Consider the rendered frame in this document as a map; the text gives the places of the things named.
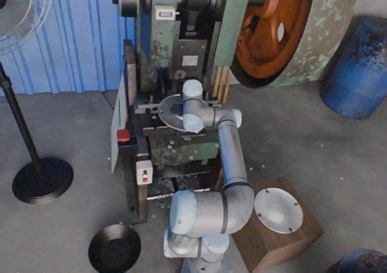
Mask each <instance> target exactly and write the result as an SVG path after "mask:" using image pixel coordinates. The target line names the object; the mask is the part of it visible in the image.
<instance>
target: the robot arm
mask: <svg viewBox="0 0 387 273"><path fill-rule="evenodd" d="M182 92H183V104H173V106H172V107H171V109H170V110H169V111H170V112H171V113H172V114H175V115H183V117H182V118H183V127H184V128H185V129H186V130H187V131H193V132H196V133H198V132H199V131H200V130H201V129H202V128H203V127H204V126H212V127H217V130H218V144H219V149H220V158H221V163H222V168H223V182H224V186H223V188H222V192H218V191H189V190H186V191H177V192H176V193H175V194H174V195H173V200H172V204H171V209H170V227H166V228H165V230H164V255H165V256H166V257H171V258H174V257H178V258H191V262H192V265H193V266H194V267H195V269H196V270H197V271H199V272H200V273H217V272H218V271H219V270H220V268H221V267H222V266H223V261H224V253H225V251H226V250H227V247H228V244H229V236H228V234H232V233H234V232H236V231H238V230H240V229H241V228H242V227H244V226H245V223H246V222H247V221H248V220H249V218H250V215H251V213H252V210H253V208H254V191H253V187H252V185H251V184H250V183H249V182H248V180H247V174H246V168H245V163H244V159H243V154H242V150H241V144H240V138H239V135H238V130H237V128H238V127H240V125H241V111H240V110H238V109H231V108H228V109H224V108H216V107H208V106H202V85H201V83H200V82H199V81H197V80H195V79H191V80H188V81H186V82H185V83H184V85H183V90H182Z"/></svg>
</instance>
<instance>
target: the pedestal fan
mask: <svg viewBox="0 0 387 273"><path fill-rule="evenodd" d="M32 1H34V0H32ZM38 1H39V0H38ZM36 2H37V0H36V1H35V4H32V3H31V0H30V1H29V0H0V35H1V38H2V35H3V36H6V38H5V39H4V40H6V39H7V41H8V38H9V37H12V36H13V35H16V36H18V37H20V38H21V39H20V40H18V42H19V43H20V41H21V40H22V39H23V40H24V39H25V37H26V36H29V37H30V35H29V34H30V33H32V32H34V31H35V30H34V28H35V26H36V25H37V24H38V22H39V21H40V20H39V19H40V17H41V16H43V15H42V13H43V11H44V10H45V9H44V8H43V10H42V11H41V14H40V16H39V19H38V20H37V19H36V20H37V23H36V24H34V25H35V26H34V27H33V28H31V27H30V25H31V24H33V23H32V21H33V19H34V18H35V15H37V14H35V10H38V9H35V6H36V5H41V4H36ZM45 3H47V2H46V0H44V6H45V5H49V6H48V9H47V13H46V16H47V14H48V10H49V7H50V3H51V0H50V3H48V4H45ZM33 5H35V6H33ZM46 16H45V15H44V19H45V18H46ZM40 22H42V21H40ZM43 23H44V21H43V22H42V23H41V25H42V24H43ZM41 25H40V26H39V27H38V26H36V27H38V29H37V31H38V30H39V28H40V27H41ZM37 31H36V32H37ZM36 32H35V33H36ZM34 35H35V34H34ZM34 35H33V36H34ZM7 36H9V37H7ZM33 36H32V37H33ZM30 38H31V37H30ZM17 39H18V38H17ZM4 40H3V38H2V40H0V42H2V44H3V41H4ZM29 40H30V39H29ZM29 40H27V41H29ZM24 41H26V40H24ZM27 41H26V42H27ZM8 42H9V41H8ZM12 42H13V41H12ZM18 42H16V43H18ZM26 42H25V43H26ZM9 43H10V42H9ZM16 43H14V42H13V45H14V46H15V44H16ZM25 43H23V44H22V45H21V44H20V46H19V47H17V48H16V49H18V48H20V47H21V46H23V45H24V44H25ZM10 45H11V44H10ZM13 45H11V46H13ZM8 47H10V46H7V47H5V46H4V45H3V48H2V49H0V50H3V49H6V48H8ZM13 49H14V48H13ZM16 49H14V50H13V51H15V50H16ZM11 52H12V51H10V52H9V48H8V53H11ZM8 53H6V54H3V51H2V55H0V56H3V55H7V54H8ZM0 54H1V53H0ZM0 87H1V88H2V89H3V92H4V94H5V96H6V99H7V101H8V104H9V106H10V108H11V110H12V114H13V115H14V118H15V119H16V122H17V126H18V127H19V130H20V131H21V135H22V137H23V140H24V141H25V145H26V147H27V149H28V151H29V153H30V157H31V158H32V162H30V163H28V164H27V165H26V166H25V167H23V168H21V170H20V171H18V172H17V175H16V176H15V177H14V179H13V181H12V192H13V194H14V195H15V197H16V198H17V199H18V200H20V201H21V202H23V203H28V204H42V203H48V202H50V201H52V200H54V199H56V198H59V197H60V196H61V195H62V194H65V192H66V191H67V190H68V189H69V187H70V186H71V184H72V182H73V179H74V175H73V168H72V167H71V166H70V165H69V163H67V162H66V161H65V160H62V159H60V158H39V156H38V153H37V150H36V148H35V146H34V142H33V140H32V138H31V136H30V132H29V130H28V127H27V125H26V123H25V119H24V117H23V114H22V113H21V109H20V106H19V104H18V102H17V98H16V95H15V93H14V91H13V89H12V82H11V80H10V78H9V76H6V74H5V71H4V69H3V65H2V63H1V60H0Z"/></svg>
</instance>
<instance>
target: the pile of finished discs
mask: <svg viewBox="0 0 387 273"><path fill-rule="evenodd" d="M267 190H268V191H269V193H266V192H265V189H264V190H262V191H259V193H258V194H257V195H256V197H255V201H254V207H255V209H254V210H255V212H256V215H258V214H259V213H260V214H261V215H262V216H261V217H259V216H258V217H259V220H260V221H261V222H263V224H264V225H265V226H267V227H268V228H270V229H271V230H272V231H276V232H279V233H283V234H288V233H291V231H290V230H289V227H290V228H292V231H293V232H294V231H296V230H298V229H299V227H300V226H301V225H302V222H303V211H302V209H301V207H300V205H299V204H297V203H298V202H297V201H296V199H295V198H294V197H293V196H291V195H290V194H289V193H287V192H286V191H284V190H281V189H277V188H268V189H267ZM295 203H296V204H297V206H295Z"/></svg>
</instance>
